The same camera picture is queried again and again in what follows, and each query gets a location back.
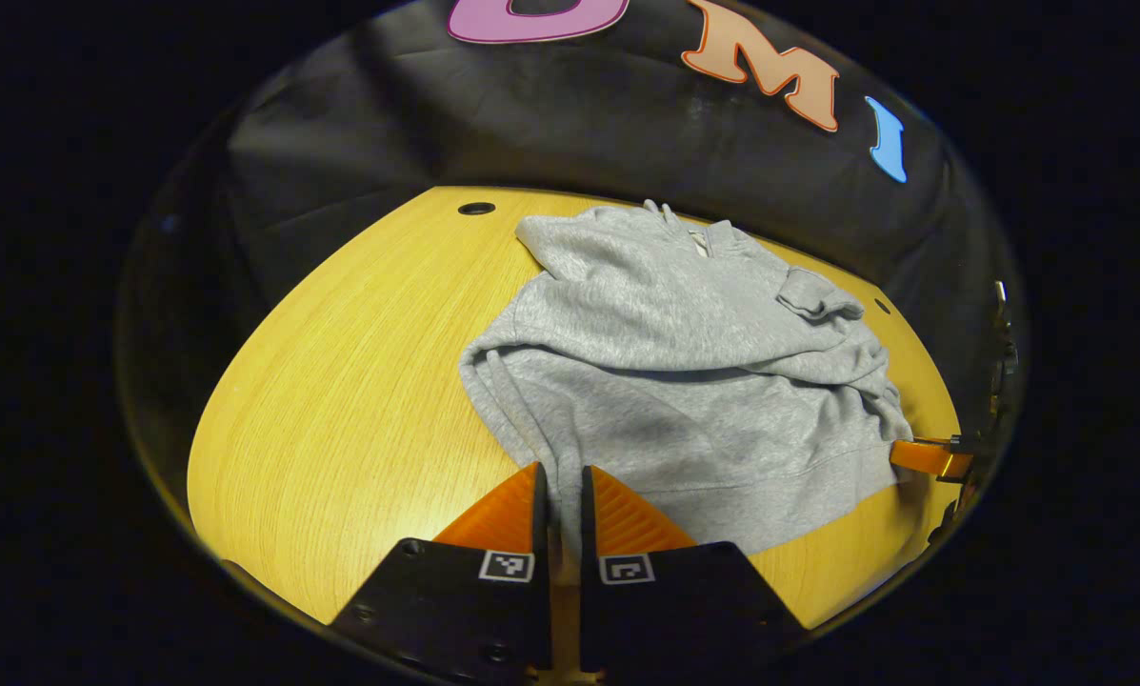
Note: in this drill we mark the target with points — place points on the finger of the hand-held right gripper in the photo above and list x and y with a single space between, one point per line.
927 456

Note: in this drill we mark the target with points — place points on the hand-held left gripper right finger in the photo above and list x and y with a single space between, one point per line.
674 610

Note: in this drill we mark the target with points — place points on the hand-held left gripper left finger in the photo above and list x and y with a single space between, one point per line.
455 610

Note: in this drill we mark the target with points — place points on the grey sweatshirt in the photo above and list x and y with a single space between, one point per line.
674 381

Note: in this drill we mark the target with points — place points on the black backdrop cloth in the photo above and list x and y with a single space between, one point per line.
531 124

